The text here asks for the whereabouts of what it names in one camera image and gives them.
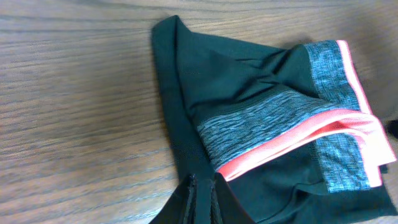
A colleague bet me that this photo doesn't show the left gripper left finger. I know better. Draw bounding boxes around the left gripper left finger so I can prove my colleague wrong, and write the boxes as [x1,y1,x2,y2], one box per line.
[150,175,197,224]

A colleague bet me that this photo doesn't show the black leggings with red waistband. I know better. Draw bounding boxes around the black leggings with red waistband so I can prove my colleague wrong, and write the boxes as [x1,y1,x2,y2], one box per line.
[152,16,397,223]

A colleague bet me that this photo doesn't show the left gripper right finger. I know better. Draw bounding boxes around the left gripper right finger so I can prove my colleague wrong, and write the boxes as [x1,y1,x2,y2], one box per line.
[211,173,255,224]

